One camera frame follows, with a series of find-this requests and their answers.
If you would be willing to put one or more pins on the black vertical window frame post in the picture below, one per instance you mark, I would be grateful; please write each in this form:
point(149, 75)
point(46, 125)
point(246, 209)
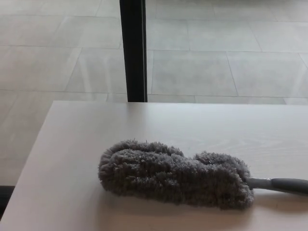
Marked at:
point(133, 48)

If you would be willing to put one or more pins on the grey fluffy microfibre duster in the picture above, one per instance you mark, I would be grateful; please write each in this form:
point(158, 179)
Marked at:
point(168, 173)

